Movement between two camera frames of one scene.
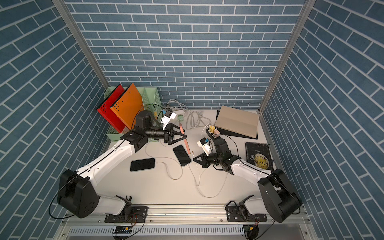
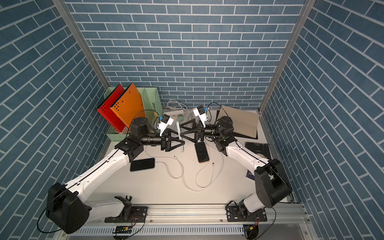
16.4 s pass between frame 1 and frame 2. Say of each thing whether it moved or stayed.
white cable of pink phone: moved
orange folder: stayed
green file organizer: stayed
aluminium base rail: stayed
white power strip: stayed
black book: stayed
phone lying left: stayed
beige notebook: stayed
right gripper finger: moved
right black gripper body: moved
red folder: stayed
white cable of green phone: moved
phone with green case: moved
